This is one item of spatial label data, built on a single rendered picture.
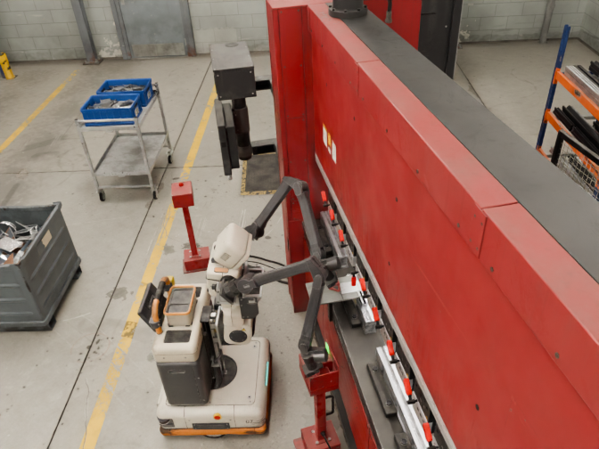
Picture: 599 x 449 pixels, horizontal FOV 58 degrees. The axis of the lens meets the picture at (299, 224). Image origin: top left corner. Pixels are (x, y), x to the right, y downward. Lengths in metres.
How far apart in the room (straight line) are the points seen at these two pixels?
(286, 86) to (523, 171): 1.97
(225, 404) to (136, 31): 7.70
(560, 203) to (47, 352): 3.84
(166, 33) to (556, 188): 8.92
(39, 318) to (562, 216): 3.88
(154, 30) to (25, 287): 6.47
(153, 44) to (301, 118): 6.95
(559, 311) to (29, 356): 3.95
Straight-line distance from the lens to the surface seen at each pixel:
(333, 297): 2.95
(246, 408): 3.41
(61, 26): 10.55
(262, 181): 5.86
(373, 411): 2.64
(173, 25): 9.90
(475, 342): 1.58
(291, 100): 3.27
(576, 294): 1.17
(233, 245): 2.75
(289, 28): 3.14
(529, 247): 1.26
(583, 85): 4.61
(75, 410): 4.08
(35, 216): 4.95
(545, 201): 1.42
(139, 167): 5.84
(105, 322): 4.57
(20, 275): 4.30
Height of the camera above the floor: 3.04
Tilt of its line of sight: 36 degrees down
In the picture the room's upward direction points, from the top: 3 degrees counter-clockwise
